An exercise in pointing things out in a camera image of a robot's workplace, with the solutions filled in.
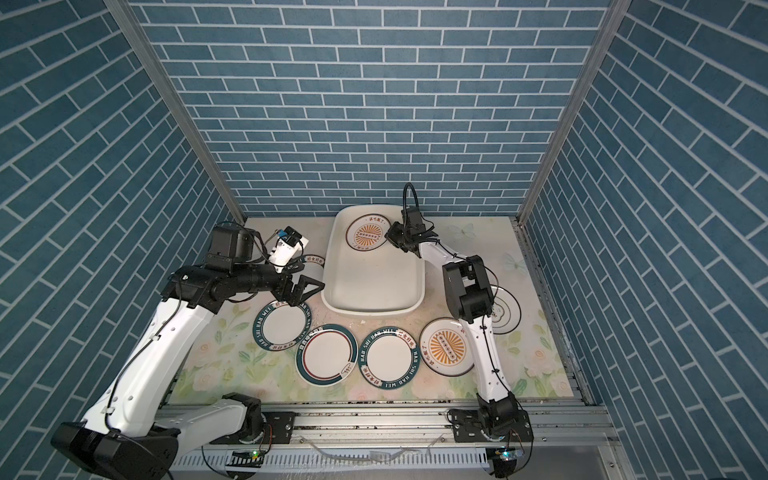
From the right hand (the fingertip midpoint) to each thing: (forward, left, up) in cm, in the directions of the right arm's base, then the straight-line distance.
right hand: (382, 230), depth 107 cm
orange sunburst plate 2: (+2, +7, -4) cm, 8 cm away
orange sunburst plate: (-38, -23, -8) cm, 46 cm away
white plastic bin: (-15, +5, -6) cm, 17 cm away
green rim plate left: (-36, +28, -8) cm, 46 cm away
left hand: (-35, +11, +21) cm, 42 cm away
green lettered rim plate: (-43, -7, -8) cm, 44 cm away
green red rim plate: (-44, +11, -7) cm, 46 cm away
